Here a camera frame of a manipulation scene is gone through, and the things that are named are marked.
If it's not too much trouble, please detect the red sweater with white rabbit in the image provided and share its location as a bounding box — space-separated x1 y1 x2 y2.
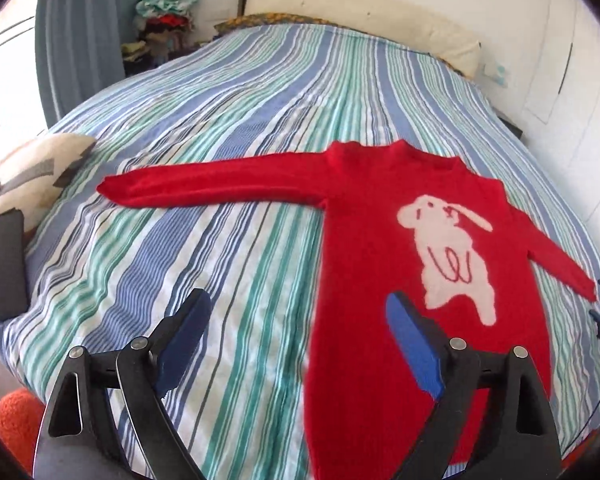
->
97 141 596 479

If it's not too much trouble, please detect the pile of mixed clothes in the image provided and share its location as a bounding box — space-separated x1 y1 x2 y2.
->
121 0 199 77

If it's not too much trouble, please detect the orange knitted pouf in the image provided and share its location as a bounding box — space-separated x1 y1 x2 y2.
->
0 388 45 474

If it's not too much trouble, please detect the blue green striped bedspread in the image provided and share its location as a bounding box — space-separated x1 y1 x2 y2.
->
0 24 600 479

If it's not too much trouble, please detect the dark bedside table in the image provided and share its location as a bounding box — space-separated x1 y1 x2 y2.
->
494 110 524 140

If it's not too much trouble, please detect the black smartphone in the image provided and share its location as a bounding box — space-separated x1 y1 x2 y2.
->
0 208 29 322

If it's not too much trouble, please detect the patterned beige cushion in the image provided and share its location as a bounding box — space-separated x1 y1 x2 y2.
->
0 133 96 250

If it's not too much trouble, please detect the cream padded headboard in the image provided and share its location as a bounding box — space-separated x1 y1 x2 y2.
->
239 0 481 79

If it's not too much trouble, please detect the teal window curtain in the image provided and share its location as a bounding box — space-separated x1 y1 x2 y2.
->
34 0 138 127

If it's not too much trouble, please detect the yellow patterned pillow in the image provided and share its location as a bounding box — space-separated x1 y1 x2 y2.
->
214 13 336 38

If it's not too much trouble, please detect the black cable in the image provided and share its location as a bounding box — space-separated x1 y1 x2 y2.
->
559 358 600 458

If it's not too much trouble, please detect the wall socket with blue sticker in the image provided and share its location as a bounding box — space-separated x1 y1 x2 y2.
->
482 62 508 88

